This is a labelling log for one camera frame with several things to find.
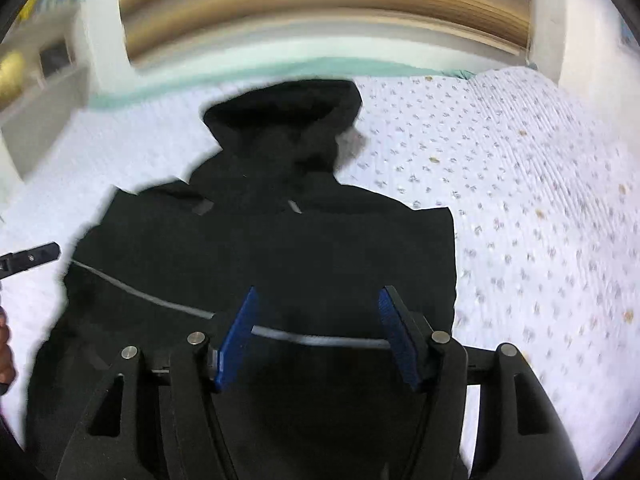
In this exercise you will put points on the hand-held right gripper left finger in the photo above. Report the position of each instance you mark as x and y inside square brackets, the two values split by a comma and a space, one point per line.
[235, 340]

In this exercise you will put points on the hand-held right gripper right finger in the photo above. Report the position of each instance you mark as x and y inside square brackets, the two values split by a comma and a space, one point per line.
[400, 340]

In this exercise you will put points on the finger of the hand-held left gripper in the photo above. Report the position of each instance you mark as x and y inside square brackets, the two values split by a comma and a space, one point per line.
[30, 257]

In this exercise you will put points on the black hooded sweatshirt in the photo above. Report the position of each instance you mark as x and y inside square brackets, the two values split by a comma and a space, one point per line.
[280, 240]

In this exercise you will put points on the person's left hand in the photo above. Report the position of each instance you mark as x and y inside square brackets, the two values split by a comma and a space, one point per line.
[4, 355]

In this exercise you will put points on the white floral quilted bedspread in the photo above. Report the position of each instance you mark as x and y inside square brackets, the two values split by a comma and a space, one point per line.
[525, 240]

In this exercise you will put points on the yellow plush toy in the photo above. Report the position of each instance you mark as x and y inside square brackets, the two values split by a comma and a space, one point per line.
[11, 75]

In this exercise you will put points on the white shelf unit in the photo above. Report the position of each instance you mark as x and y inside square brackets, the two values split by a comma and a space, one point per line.
[42, 60]

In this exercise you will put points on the mint green bed sheet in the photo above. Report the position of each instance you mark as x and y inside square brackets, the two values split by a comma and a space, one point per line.
[280, 72]

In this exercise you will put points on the wooden slatted headboard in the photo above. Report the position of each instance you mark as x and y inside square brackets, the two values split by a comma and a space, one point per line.
[325, 7]

